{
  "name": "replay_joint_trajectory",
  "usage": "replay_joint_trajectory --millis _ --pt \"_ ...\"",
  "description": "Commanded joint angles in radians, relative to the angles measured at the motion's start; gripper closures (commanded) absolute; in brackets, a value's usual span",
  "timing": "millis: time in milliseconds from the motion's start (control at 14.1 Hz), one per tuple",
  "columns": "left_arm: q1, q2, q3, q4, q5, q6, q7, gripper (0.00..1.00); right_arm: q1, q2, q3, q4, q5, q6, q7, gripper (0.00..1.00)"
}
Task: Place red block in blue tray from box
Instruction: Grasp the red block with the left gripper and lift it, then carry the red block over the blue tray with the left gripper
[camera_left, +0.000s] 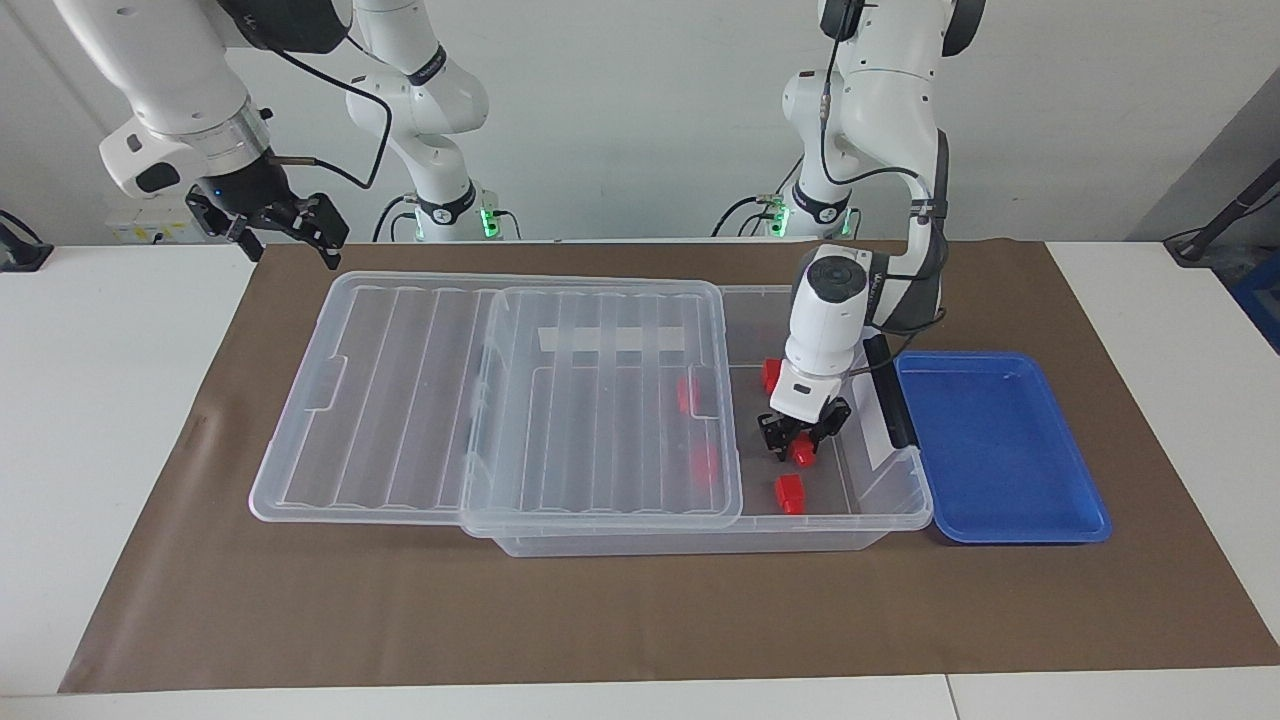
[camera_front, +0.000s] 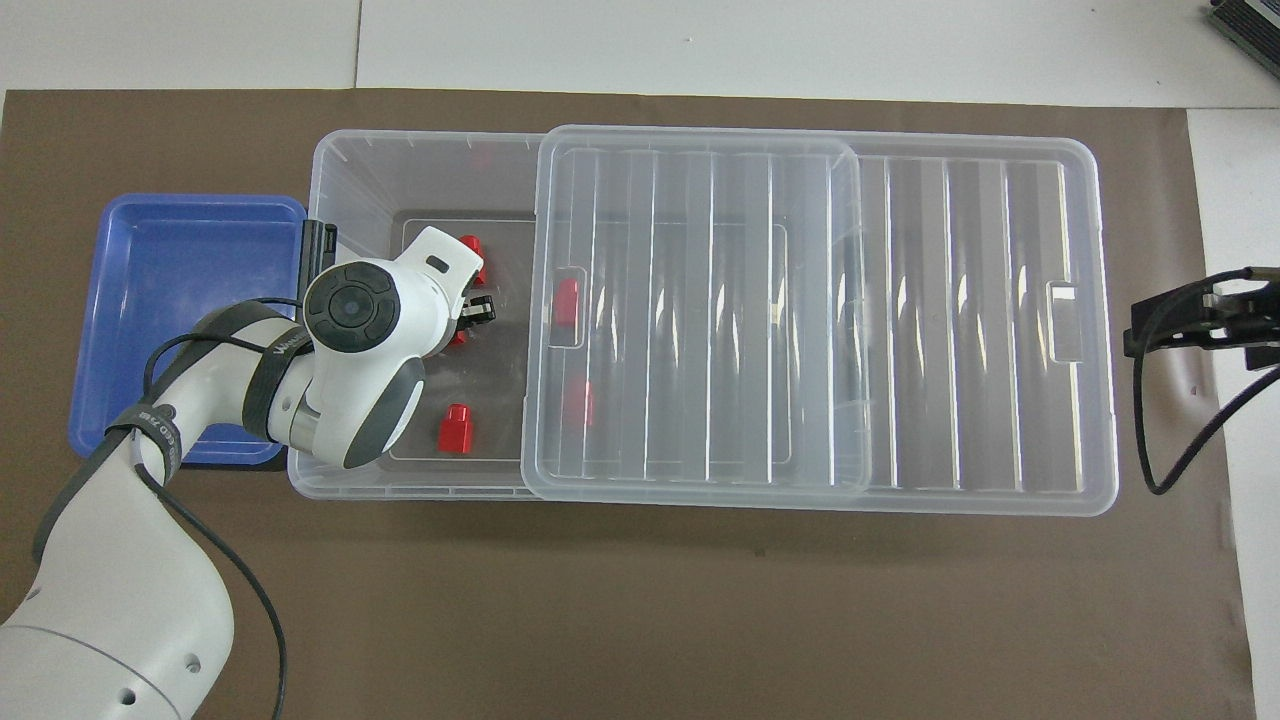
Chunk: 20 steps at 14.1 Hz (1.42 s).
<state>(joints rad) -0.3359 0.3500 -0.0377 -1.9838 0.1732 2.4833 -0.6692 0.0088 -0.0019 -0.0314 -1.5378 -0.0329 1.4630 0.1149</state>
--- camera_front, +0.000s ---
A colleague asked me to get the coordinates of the black box latch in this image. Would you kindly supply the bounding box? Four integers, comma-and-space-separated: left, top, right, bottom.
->
302, 222, 338, 296

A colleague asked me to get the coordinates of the blue plastic tray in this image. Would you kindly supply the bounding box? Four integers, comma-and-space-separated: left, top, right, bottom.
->
68, 193, 309, 467

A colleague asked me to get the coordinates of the black ribbed device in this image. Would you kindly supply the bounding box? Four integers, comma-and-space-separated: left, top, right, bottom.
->
1205, 0, 1280, 53

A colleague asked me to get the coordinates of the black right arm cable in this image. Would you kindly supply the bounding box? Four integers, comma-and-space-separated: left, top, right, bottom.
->
1130, 268, 1280, 496

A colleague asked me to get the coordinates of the clear plastic storage box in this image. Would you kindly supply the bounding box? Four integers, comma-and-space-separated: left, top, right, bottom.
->
288, 128, 871, 501

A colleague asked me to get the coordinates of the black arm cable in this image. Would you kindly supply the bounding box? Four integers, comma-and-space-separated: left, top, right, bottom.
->
1130, 268, 1280, 496
140, 297, 291, 720

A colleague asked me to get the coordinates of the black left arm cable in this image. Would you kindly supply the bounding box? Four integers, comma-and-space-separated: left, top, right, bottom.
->
140, 297, 291, 720

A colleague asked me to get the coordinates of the clear ribbed plastic lid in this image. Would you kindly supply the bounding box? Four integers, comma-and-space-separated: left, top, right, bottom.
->
522, 125, 1119, 517

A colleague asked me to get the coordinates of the brown paper mat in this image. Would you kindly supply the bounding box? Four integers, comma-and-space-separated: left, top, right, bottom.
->
0, 88, 1256, 720

